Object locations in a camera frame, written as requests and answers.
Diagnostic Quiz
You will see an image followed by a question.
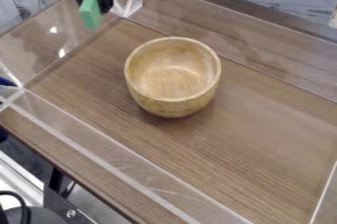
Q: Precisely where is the green rectangular block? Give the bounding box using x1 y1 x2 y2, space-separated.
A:
79 0 102 29

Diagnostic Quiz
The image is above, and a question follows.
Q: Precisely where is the brown wooden bowl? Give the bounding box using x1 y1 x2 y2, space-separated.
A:
124 37 222 117

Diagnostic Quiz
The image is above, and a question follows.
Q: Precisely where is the blue object at edge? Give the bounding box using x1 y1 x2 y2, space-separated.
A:
0 76 17 87

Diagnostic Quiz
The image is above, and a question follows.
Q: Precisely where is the black metal table leg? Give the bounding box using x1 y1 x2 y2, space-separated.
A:
50 168 65 193

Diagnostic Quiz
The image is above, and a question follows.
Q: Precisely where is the clear acrylic tray wall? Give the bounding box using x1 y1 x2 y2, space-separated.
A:
0 0 337 224

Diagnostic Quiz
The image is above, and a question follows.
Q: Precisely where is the black cable loop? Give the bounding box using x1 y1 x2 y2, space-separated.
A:
0 190 34 224

